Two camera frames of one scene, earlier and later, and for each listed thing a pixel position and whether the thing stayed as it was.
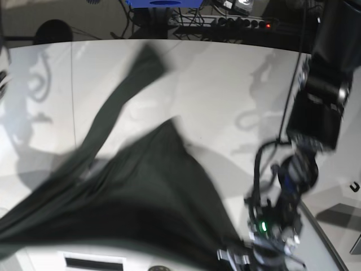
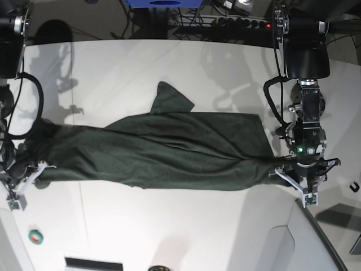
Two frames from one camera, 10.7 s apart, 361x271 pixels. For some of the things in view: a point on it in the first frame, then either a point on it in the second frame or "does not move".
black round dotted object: [159, 268] does not move
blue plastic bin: [164, 4] does not move
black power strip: [221, 22] does not move
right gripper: [273, 236] → [308, 176]
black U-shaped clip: [357, 188] does not move
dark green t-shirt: [145, 195] → [167, 149]
